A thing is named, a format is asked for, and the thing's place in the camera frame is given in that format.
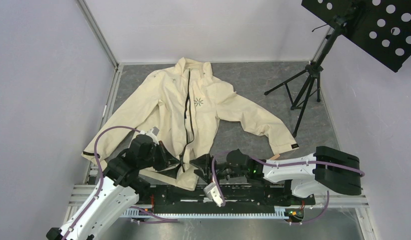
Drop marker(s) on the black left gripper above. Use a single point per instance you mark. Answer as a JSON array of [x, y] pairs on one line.
[[167, 159]]

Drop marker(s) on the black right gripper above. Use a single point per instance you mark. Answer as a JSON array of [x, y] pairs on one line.
[[201, 163]]

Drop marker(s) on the cream zip-up jacket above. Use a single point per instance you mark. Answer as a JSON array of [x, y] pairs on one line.
[[186, 102]]

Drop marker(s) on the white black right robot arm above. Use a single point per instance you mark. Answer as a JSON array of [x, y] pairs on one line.
[[327, 169]]

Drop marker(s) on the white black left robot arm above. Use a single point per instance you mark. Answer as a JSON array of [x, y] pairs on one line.
[[121, 188]]

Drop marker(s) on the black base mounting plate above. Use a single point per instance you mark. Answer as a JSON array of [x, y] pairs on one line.
[[239, 199]]

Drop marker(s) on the small wooden stick block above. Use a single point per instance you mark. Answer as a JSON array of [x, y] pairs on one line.
[[275, 157]]

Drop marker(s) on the black music stand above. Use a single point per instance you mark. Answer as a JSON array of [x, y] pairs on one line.
[[381, 28]]

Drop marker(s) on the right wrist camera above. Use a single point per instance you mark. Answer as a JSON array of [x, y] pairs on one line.
[[212, 192]]

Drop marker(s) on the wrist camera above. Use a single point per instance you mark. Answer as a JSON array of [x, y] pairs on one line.
[[212, 192], [152, 133]]

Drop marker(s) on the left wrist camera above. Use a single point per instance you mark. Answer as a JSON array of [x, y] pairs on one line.
[[152, 133]]

